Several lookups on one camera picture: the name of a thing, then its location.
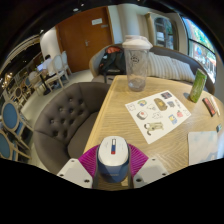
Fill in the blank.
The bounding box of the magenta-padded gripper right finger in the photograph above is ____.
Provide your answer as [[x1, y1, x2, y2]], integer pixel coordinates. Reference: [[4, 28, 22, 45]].
[[126, 143, 169, 188]]

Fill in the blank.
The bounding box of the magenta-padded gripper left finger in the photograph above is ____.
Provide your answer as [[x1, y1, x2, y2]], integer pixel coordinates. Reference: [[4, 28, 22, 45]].
[[56, 143, 101, 190]]

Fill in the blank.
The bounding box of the white and blue computer mouse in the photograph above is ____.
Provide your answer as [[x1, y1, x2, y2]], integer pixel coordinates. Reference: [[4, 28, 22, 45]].
[[96, 134, 131, 184]]

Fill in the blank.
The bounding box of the grey tufted armchair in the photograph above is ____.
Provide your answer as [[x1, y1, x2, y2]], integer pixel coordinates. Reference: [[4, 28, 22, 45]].
[[33, 81, 111, 175]]

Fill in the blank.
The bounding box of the white sticker sheet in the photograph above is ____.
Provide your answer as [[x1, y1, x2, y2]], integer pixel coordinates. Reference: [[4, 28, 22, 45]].
[[124, 89, 192, 145]]

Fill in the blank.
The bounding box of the group of blue chairs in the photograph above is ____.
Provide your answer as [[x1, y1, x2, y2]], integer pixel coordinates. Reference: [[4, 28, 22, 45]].
[[0, 76, 34, 161]]

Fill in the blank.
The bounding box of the black and red flat box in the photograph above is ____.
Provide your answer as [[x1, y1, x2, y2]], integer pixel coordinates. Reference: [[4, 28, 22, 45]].
[[201, 96, 218, 118]]

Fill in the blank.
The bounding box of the white tube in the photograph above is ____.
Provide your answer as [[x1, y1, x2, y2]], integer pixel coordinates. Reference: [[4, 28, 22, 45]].
[[209, 95, 222, 117]]

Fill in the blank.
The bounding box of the green drink can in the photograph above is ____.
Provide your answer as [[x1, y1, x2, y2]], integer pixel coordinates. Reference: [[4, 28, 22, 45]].
[[188, 68, 208, 104]]

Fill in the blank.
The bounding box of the striped beige cushion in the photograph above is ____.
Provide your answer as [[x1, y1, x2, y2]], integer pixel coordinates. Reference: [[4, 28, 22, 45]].
[[146, 51, 183, 81], [171, 58, 197, 84]]

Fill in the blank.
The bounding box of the clear shaker bottle white lid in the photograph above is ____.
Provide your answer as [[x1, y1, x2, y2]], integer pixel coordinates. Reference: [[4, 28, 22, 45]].
[[121, 34, 154, 93]]

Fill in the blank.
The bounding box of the group of white chairs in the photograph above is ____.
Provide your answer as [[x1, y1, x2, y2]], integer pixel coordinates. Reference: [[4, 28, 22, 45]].
[[46, 50, 73, 89]]

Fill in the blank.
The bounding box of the person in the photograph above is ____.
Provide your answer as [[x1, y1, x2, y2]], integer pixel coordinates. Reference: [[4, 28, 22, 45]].
[[35, 54, 56, 81]]

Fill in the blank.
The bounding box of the black and orange backpack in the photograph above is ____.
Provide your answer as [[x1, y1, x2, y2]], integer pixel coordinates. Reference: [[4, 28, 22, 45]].
[[98, 45, 128, 79]]

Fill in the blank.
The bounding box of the grey curved sofa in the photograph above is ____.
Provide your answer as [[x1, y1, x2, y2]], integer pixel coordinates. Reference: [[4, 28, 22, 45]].
[[88, 44, 216, 95]]

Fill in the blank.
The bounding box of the brown wooden door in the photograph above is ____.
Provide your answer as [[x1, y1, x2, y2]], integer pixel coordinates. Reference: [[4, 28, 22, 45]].
[[54, 5, 114, 74]]

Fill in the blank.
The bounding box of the black-framed arched window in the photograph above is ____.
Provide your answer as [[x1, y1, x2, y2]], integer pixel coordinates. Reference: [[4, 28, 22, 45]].
[[181, 16, 218, 84]]

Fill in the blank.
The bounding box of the wooden glass-door cabinet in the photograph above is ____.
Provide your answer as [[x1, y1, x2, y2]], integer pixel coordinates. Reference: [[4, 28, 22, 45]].
[[146, 13, 178, 51]]

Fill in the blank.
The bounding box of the white door sign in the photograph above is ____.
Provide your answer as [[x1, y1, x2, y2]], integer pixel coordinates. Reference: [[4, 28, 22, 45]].
[[91, 17, 103, 26]]

